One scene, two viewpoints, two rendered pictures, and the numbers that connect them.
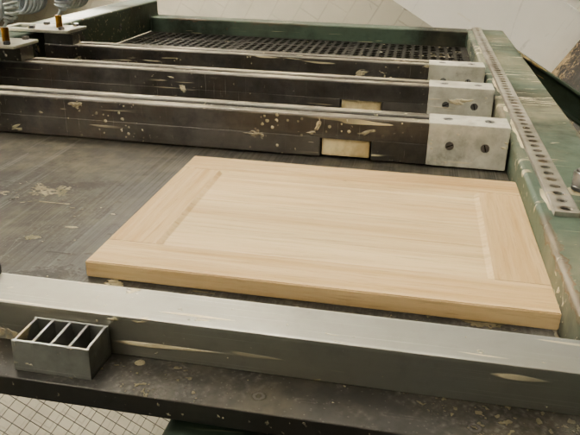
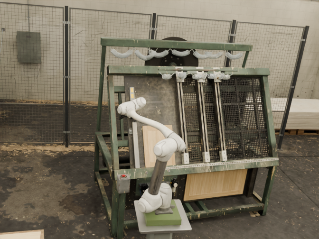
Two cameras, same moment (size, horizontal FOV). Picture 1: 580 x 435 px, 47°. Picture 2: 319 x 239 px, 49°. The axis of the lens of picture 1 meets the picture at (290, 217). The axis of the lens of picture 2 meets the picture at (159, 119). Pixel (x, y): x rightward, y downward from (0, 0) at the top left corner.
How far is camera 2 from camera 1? 3.66 m
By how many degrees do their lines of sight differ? 46
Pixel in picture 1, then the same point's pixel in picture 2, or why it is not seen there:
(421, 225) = not seen: hidden behind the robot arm
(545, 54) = not seen: outside the picture
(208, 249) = (147, 135)
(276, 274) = (145, 143)
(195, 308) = (135, 139)
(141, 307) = (134, 135)
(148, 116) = (179, 114)
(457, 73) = (221, 155)
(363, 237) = not seen: hidden behind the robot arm
